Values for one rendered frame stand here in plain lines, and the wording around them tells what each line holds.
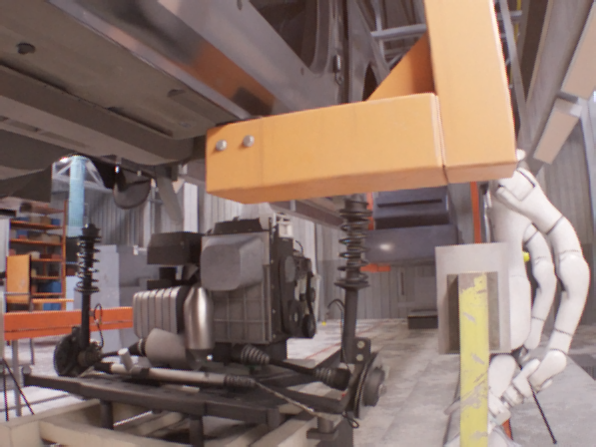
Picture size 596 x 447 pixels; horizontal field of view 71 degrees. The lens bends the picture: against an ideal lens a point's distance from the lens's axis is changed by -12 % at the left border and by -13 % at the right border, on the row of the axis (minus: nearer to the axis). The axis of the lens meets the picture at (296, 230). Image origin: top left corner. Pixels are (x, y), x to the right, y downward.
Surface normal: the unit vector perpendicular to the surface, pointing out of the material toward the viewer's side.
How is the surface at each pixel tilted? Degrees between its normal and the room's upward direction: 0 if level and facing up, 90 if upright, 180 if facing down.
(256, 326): 90
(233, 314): 90
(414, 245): 90
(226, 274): 90
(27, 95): 98
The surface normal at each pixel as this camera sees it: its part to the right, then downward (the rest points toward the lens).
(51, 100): 0.92, 0.07
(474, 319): -0.37, -0.09
